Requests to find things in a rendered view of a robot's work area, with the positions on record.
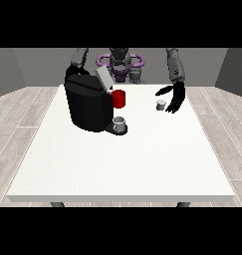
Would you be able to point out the black coffee machine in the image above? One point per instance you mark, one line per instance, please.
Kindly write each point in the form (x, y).
(88, 103)

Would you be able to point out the small grey cup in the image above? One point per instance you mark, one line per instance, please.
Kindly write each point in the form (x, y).
(119, 124)

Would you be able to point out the pale grey machine lid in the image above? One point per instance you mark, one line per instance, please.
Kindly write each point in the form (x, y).
(103, 77)

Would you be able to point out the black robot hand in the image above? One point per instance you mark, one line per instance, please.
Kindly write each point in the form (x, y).
(176, 94)
(73, 70)

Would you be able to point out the grey robot trunk purple rings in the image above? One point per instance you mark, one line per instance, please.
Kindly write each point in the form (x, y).
(119, 68)

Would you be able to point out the small grey coffee pod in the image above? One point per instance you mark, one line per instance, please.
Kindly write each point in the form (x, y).
(161, 104)

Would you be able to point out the red pod holder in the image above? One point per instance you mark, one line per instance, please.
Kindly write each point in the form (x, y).
(119, 98)

